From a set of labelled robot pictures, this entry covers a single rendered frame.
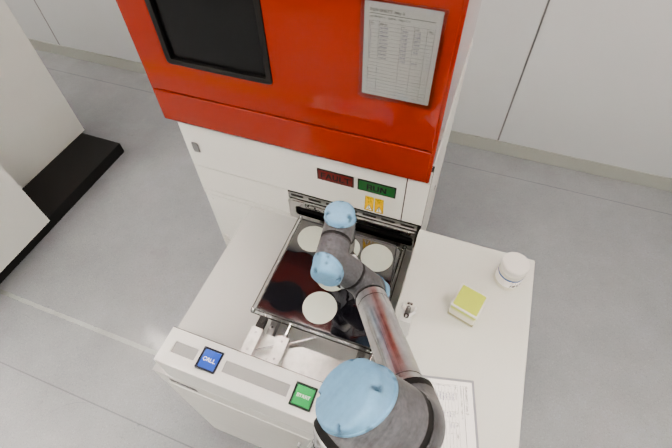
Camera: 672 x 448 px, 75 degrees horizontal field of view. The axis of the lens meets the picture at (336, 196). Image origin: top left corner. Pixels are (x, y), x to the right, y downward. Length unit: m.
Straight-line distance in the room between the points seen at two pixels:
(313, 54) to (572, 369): 1.91
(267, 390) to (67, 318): 1.67
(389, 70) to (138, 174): 2.39
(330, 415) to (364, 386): 0.06
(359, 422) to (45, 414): 1.99
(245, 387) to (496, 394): 0.61
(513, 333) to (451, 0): 0.84
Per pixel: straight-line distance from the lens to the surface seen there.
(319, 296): 1.32
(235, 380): 1.20
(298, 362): 1.28
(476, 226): 2.66
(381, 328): 0.94
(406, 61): 0.93
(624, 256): 2.88
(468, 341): 1.24
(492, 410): 1.20
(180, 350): 1.27
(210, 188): 1.69
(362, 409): 0.67
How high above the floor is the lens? 2.08
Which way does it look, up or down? 51 degrees down
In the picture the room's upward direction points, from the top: 2 degrees counter-clockwise
